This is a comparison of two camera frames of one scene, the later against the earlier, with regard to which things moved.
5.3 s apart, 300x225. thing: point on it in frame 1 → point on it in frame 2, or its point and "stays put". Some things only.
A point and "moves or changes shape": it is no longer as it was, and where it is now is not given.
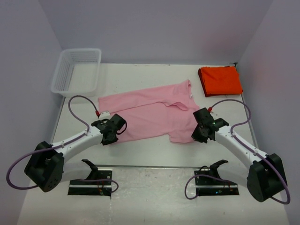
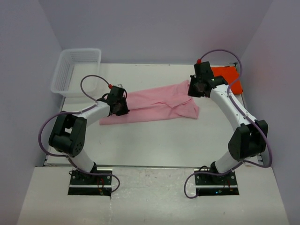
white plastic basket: [77, 72] stays put
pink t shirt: [166, 110] moves or changes shape
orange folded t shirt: [221, 80] stays put
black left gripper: [106, 142] → [124, 110]
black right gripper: [195, 135] → [191, 92]
